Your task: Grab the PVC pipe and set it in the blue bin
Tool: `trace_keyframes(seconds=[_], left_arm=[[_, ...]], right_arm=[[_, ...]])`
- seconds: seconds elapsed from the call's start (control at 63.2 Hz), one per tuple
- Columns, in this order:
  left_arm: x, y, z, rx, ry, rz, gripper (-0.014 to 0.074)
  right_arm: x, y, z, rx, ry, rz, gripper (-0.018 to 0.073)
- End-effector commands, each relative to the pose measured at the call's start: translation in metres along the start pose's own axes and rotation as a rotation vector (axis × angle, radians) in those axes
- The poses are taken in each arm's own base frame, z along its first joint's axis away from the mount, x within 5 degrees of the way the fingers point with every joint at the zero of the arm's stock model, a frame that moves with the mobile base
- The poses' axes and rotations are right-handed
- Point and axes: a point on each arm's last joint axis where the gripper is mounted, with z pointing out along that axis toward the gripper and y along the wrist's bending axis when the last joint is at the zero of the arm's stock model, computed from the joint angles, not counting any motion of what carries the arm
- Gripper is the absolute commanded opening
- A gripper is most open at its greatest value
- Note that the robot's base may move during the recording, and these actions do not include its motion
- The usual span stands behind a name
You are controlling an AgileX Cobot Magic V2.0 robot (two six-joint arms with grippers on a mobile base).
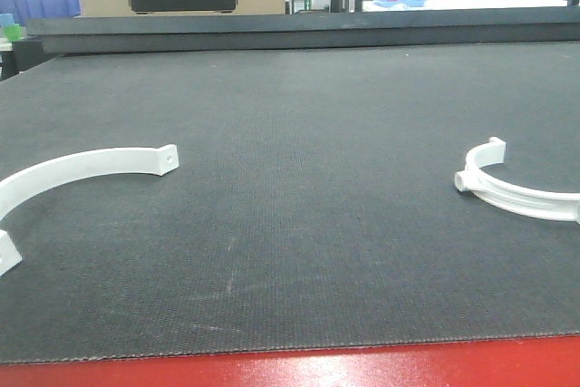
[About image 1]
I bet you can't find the white curved clamp strap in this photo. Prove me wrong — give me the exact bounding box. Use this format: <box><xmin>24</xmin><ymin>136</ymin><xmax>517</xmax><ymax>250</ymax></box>
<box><xmin>0</xmin><ymin>143</ymin><xmax>180</xmax><ymax>277</ymax></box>

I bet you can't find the white ribbed pipe clamp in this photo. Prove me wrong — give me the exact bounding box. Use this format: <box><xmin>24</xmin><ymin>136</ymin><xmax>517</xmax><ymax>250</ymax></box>
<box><xmin>454</xmin><ymin>137</ymin><xmax>579</xmax><ymax>223</ymax></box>

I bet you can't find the black rubber table mat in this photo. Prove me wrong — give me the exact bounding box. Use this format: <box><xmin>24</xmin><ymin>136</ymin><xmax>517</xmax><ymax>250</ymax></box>
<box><xmin>1</xmin><ymin>42</ymin><xmax>579</xmax><ymax>363</ymax></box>

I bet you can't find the black raised board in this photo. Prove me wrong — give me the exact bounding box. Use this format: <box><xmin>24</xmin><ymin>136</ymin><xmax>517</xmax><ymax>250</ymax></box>
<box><xmin>27</xmin><ymin>6</ymin><xmax>579</xmax><ymax>54</ymax></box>

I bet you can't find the blue tray far back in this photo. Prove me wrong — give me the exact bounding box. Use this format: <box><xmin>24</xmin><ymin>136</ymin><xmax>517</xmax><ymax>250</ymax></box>
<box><xmin>372</xmin><ymin>0</ymin><xmax>426</xmax><ymax>8</ymax></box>

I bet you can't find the green cube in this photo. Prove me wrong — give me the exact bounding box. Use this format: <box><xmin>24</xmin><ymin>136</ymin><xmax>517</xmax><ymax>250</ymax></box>
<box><xmin>2</xmin><ymin>24</ymin><xmax>22</xmax><ymax>43</ymax></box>

